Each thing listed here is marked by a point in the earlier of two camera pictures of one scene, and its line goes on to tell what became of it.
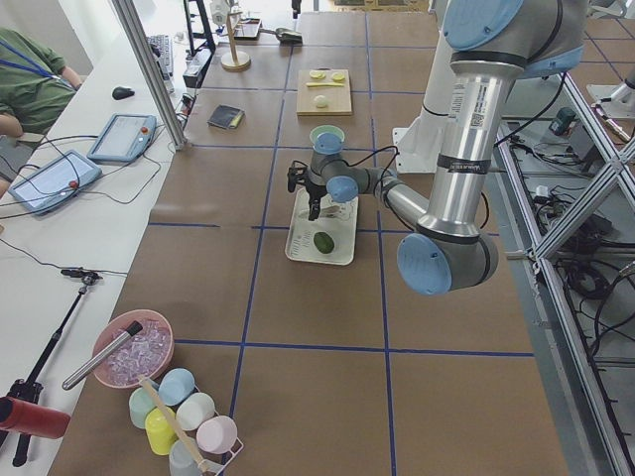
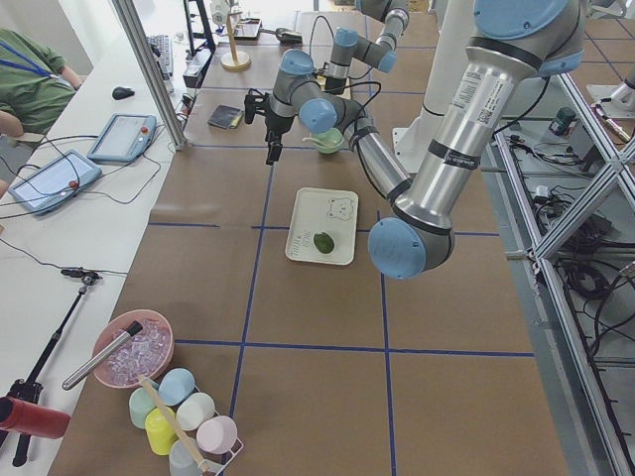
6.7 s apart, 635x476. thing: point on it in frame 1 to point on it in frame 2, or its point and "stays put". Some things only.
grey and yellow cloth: (226, 116) stays put
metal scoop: (286, 38) stays put
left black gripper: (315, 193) to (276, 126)
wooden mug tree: (233, 60) stays put
